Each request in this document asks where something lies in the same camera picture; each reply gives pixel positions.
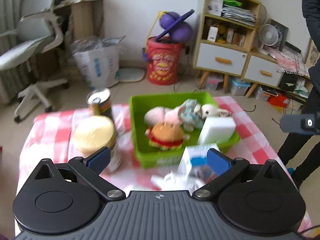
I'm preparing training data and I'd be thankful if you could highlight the white foam sponge block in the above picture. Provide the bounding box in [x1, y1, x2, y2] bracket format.
[197, 116, 236, 145]

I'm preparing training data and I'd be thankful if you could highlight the white cloth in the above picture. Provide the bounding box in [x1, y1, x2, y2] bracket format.
[150, 172, 205, 194]

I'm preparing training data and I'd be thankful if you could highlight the white bunny blue dress plush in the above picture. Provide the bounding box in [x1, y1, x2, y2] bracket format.
[178, 99, 231, 132]

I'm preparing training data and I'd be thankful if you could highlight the burger plush toy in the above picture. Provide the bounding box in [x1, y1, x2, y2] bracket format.
[145, 122, 190, 151]

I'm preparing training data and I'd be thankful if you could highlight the pink plush toy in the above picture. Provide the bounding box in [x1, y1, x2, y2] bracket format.
[144, 106, 183, 127]

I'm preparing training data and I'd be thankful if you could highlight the milk carton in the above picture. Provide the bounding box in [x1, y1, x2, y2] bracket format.
[177, 144, 220, 183]

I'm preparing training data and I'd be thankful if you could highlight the gold lid snack jar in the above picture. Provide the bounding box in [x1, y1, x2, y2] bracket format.
[72, 115, 121, 173]

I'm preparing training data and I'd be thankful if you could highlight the green plastic bin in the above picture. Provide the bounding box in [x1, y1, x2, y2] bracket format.
[127, 91, 241, 169]

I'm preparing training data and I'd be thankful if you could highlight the drink can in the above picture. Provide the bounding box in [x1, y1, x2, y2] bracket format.
[86, 88, 113, 120]

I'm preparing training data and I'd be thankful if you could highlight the low drawer cabinet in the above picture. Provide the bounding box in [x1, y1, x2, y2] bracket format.
[241, 49, 283, 98]

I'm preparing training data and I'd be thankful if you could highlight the white floor scale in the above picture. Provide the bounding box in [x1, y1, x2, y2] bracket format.
[118, 68, 145, 83]

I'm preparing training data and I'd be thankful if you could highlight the small white desk fan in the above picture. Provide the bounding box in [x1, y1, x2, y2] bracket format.
[258, 24, 279, 55]

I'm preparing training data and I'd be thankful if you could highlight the white paper shopping bag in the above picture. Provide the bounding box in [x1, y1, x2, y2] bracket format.
[71, 36, 125, 90]

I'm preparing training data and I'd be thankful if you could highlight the red chips barrel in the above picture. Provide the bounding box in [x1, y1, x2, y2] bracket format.
[145, 37, 184, 86]

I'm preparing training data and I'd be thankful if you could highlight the wooden shelf cabinet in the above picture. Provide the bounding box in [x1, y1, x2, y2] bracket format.
[193, 0, 261, 77]

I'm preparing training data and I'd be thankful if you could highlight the grey office chair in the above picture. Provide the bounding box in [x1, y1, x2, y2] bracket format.
[1, 0, 69, 123]

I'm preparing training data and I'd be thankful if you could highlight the purple bounce ball toy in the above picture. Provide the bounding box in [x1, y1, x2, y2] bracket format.
[155, 9, 195, 43]

